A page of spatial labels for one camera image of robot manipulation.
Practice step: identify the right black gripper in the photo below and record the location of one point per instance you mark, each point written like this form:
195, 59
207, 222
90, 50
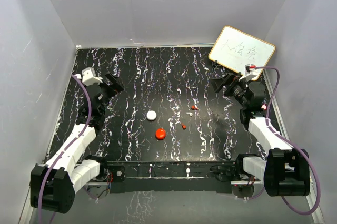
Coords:
218, 84

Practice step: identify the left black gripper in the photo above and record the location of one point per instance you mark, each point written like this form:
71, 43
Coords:
117, 84

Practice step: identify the white earbud charging case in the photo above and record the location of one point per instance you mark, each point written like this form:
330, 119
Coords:
151, 115

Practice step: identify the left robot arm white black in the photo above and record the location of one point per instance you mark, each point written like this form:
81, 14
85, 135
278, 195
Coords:
55, 183

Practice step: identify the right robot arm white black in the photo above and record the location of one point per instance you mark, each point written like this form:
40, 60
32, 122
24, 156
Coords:
285, 172

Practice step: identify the red earbud charging case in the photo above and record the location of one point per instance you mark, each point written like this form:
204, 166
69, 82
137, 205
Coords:
160, 134

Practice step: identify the black front base bar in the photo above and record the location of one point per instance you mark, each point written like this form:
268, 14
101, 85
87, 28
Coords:
178, 176

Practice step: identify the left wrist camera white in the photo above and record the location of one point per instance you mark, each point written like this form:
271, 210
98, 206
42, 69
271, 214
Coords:
89, 77

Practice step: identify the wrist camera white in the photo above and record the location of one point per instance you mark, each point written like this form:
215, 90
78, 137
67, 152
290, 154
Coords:
251, 73
89, 77

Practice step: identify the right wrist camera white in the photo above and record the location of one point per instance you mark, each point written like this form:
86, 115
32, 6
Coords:
251, 73

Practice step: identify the whiteboard with wooden frame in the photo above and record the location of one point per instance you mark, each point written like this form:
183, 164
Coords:
235, 49

